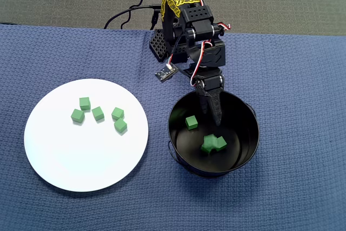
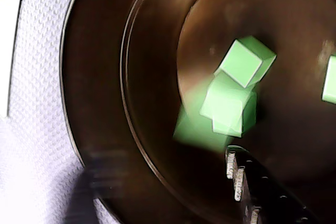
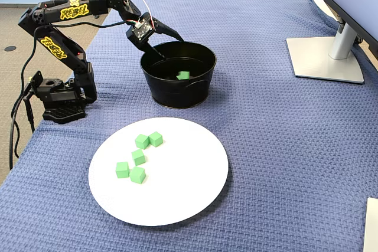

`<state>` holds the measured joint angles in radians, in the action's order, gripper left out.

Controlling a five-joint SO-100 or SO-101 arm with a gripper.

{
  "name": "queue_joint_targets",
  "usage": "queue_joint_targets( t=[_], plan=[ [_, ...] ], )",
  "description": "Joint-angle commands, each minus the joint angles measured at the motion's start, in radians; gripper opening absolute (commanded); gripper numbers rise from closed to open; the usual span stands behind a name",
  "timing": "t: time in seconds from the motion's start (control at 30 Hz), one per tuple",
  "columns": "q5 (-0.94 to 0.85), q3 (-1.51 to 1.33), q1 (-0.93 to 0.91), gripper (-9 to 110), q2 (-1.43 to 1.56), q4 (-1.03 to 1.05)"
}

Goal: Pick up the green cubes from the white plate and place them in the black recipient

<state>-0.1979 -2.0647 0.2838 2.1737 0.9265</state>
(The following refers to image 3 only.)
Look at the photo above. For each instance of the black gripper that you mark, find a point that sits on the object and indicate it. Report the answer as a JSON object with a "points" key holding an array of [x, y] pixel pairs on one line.
{"points": [[152, 33]]}

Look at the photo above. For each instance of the green cube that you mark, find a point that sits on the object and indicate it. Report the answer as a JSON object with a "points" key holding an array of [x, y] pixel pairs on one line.
{"points": [[138, 157], [137, 175], [155, 139], [122, 170], [184, 75], [141, 142]]}

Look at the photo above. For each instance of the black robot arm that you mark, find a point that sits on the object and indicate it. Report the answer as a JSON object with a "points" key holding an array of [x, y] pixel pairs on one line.
{"points": [[97, 1]]}

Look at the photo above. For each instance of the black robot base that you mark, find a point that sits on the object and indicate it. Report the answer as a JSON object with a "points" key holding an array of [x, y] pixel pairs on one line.
{"points": [[63, 113]]}

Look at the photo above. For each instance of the white round plate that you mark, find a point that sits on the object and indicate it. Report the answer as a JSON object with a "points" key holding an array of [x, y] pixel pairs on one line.
{"points": [[183, 193]]}

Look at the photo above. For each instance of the black metal bucket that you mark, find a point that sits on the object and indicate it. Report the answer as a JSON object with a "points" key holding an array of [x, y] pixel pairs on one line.
{"points": [[177, 95]]}

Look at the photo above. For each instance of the blue woven cloth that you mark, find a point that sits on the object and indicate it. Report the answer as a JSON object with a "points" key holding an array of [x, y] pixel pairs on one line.
{"points": [[265, 131]]}

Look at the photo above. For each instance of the black floor outlet disc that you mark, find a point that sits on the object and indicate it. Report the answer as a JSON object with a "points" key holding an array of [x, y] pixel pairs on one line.
{"points": [[9, 48]]}

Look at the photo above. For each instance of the monitor with silver stand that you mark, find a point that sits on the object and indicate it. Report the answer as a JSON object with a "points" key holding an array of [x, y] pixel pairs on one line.
{"points": [[325, 63]]}

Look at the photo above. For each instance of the white flat object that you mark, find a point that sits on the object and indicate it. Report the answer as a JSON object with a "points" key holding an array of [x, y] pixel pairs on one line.
{"points": [[372, 228]]}

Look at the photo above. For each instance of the camera circuit board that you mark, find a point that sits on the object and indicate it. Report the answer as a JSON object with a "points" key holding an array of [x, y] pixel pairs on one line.
{"points": [[143, 29]]}

